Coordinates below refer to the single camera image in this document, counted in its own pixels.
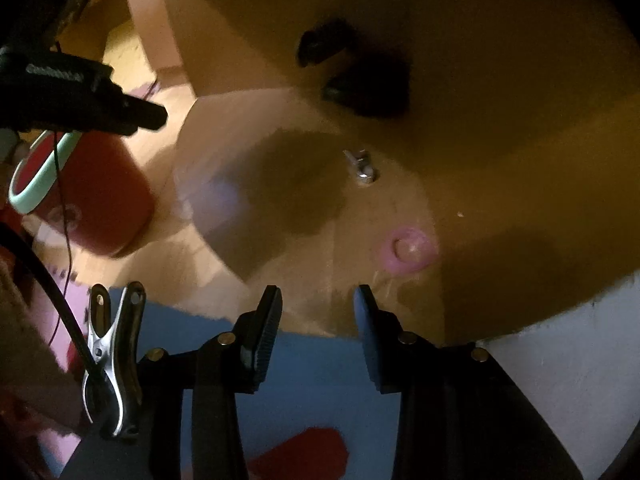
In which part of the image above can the metal spring clip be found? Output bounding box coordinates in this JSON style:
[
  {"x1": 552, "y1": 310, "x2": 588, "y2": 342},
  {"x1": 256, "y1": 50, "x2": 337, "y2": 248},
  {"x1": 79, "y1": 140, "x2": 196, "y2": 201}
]
[{"x1": 81, "y1": 281, "x2": 147, "y2": 440}]

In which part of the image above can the red bin green rim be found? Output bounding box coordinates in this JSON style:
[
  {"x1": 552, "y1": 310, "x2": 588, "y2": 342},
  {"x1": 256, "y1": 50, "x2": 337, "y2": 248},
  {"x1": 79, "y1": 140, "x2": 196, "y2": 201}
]
[{"x1": 9, "y1": 129, "x2": 157, "y2": 257}]

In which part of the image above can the black cable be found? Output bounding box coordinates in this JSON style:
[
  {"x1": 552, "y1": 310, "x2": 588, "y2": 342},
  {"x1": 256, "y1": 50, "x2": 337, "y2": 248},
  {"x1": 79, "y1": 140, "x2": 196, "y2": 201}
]
[
  {"x1": 0, "y1": 224, "x2": 99, "y2": 379},
  {"x1": 52, "y1": 40, "x2": 76, "y2": 289}
]

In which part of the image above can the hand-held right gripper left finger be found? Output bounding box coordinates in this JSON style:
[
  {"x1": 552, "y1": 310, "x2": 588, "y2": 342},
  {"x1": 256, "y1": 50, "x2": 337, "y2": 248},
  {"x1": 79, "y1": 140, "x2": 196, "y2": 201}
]
[{"x1": 135, "y1": 285, "x2": 284, "y2": 480}]

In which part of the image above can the black object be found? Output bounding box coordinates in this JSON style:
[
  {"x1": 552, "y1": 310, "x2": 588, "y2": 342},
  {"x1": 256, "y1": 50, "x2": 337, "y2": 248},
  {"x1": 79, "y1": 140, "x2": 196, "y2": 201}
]
[{"x1": 297, "y1": 20, "x2": 414, "y2": 119}]

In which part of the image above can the pink round cap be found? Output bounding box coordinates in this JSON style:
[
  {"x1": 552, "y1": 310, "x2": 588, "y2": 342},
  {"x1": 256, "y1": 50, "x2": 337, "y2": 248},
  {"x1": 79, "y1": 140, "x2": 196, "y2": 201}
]
[{"x1": 382, "y1": 227, "x2": 439, "y2": 274}]

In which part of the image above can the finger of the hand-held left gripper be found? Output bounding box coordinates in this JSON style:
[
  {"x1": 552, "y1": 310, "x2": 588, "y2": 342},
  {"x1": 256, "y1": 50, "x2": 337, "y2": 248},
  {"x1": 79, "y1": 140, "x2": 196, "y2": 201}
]
[{"x1": 117, "y1": 94, "x2": 169, "y2": 137}]

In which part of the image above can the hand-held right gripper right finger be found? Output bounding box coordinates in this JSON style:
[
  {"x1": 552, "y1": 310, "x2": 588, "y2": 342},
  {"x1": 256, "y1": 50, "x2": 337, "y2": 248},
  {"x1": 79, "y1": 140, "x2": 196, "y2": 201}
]
[{"x1": 352, "y1": 284, "x2": 583, "y2": 480}]

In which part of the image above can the wooden corner shelf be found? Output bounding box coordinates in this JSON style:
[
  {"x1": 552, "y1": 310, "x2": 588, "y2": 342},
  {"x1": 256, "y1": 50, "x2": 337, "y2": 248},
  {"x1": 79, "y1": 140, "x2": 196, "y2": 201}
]
[{"x1": 120, "y1": 0, "x2": 640, "y2": 347}]

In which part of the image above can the small metal fitting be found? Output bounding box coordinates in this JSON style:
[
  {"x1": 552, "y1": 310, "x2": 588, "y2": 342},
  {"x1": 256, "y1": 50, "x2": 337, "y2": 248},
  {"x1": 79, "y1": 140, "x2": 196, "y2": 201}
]
[{"x1": 344, "y1": 148, "x2": 379, "y2": 184}]

